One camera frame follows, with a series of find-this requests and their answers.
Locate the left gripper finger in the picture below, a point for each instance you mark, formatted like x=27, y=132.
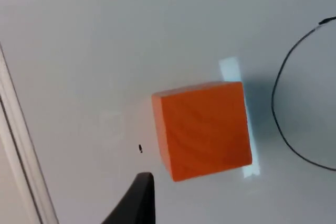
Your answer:
x=139, y=203

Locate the orange cube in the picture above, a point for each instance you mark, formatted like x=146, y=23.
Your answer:
x=204, y=132

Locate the grey-framed whiteboard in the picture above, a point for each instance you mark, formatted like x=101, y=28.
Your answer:
x=78, y=51

